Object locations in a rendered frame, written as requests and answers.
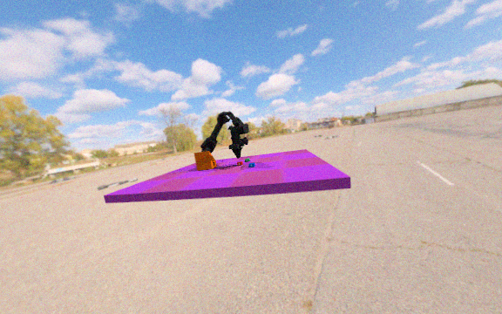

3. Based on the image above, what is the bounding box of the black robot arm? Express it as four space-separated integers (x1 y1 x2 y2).
200 111 249 153

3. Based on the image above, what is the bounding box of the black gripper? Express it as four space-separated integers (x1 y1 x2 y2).
229 135 244 159

